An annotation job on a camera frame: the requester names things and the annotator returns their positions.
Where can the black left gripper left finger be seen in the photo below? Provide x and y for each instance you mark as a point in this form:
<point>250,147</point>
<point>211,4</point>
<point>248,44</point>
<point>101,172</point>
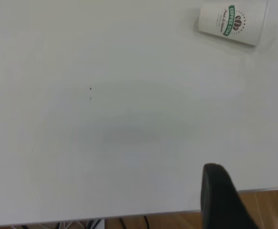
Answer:
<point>219,195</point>

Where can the white paper coffee cup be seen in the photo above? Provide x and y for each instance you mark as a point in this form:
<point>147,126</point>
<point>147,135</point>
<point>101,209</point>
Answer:
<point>232,22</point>

